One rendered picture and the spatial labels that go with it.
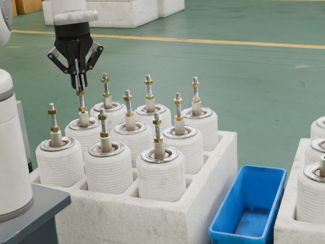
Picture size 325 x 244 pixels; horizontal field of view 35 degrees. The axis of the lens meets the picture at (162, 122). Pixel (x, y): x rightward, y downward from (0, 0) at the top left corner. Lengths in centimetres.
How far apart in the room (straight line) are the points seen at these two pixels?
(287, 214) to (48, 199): 42
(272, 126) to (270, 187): 57
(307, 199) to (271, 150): 71
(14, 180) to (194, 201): 39
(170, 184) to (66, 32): 39
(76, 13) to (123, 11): 262
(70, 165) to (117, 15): 270
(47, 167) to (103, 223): 17
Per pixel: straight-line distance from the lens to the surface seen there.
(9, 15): 70
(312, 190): 90
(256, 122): 183
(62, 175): 109
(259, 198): 127
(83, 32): 112
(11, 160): 73
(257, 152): 160
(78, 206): 106
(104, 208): 102
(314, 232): 91
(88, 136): 116
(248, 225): 123
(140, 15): 375
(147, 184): 99
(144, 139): 112
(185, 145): 107
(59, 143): 110
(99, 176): 103
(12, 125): 72
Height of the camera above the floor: 67
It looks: 21 degrees down
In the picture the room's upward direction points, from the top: 4 degrees counter-clockwise
